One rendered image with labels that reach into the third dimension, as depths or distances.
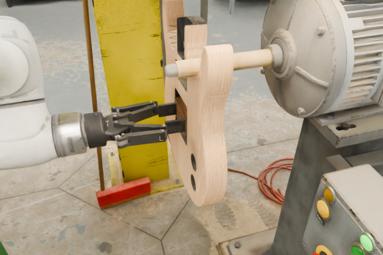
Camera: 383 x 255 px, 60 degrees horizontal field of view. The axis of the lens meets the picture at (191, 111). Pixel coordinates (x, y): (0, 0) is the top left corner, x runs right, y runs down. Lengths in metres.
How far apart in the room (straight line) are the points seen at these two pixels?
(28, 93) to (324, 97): 0.54
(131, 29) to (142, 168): 0.83
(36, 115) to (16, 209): 1.51
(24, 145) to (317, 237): 0.57
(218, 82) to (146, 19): 0.98
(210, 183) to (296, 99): 0.23
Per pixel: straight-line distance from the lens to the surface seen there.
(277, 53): 0.64
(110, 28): 1.48
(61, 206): 2.09
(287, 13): 0.66
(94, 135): 0.70
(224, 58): 0.53
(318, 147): 0.92
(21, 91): 0.68
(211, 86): 0.54
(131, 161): 1.91
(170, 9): 0.79
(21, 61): 0.66
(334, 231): 0.63
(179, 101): 0.76
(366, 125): 0.76
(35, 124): 0.70
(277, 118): 2.63
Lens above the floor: 1.54
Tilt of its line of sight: 36 degrees down
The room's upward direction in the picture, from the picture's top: straight up
